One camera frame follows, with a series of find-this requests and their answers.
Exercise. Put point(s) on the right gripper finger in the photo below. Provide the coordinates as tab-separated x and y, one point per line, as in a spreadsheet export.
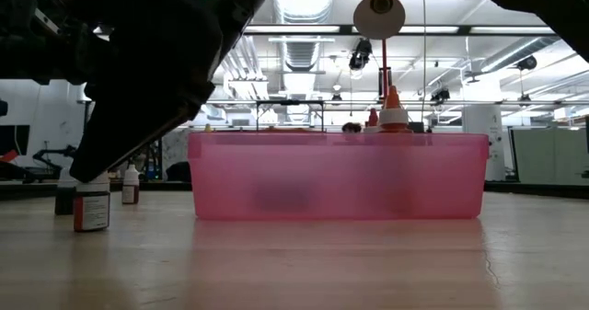
124	130

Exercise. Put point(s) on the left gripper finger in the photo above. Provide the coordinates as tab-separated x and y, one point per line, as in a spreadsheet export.
89	61

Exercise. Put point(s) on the small brown dropper bottle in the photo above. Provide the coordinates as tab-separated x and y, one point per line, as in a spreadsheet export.
130	192

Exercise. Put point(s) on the large yellow food colouring bottle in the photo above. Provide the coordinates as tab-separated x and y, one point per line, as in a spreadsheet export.
208	128

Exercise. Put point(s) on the small red-labelled dropper bottle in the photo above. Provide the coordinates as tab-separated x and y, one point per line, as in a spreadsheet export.
92	211

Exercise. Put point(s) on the small dark dropper bottle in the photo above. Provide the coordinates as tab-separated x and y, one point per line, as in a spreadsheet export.
63	204

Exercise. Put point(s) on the large red food colouring bottle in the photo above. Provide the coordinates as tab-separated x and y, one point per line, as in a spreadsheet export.
372	117

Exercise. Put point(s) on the large orange food colouring bottle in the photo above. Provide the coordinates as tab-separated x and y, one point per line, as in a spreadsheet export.
393	117

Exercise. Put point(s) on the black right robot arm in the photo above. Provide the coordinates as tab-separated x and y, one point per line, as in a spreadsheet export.
566	2

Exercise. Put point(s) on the black background robot arm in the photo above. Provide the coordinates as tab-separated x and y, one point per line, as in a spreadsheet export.
50	153

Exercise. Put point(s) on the black monitor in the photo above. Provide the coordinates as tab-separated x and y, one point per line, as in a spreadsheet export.
14	140

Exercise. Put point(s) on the red tube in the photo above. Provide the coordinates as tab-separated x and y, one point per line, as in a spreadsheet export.
9	156

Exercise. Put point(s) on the black ceiling spotlight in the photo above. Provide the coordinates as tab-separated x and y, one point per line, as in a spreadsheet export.
527	63
360	54
440	95

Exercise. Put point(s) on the pink translucent plastic bin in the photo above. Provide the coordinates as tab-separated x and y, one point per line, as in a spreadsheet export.
322	172

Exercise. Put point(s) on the person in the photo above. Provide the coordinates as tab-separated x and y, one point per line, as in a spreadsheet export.
352	127

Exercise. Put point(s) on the red desk lamp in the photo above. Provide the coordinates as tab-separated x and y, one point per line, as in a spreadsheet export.
379	22

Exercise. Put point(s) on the black screen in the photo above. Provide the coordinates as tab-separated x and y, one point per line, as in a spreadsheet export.
416	127

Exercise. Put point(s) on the white round column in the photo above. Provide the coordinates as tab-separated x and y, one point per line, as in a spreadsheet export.
483	117

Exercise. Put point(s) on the grey-green partition panel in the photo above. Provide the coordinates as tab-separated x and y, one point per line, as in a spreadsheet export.
547	153

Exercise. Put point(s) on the black metal rig frame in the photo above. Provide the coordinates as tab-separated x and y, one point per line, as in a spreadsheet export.
290	102

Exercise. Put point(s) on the silver ventilation duct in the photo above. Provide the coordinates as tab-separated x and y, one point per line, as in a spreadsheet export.
303	2

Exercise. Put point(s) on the black aluminium table frame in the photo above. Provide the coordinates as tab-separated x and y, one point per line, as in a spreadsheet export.
529	189

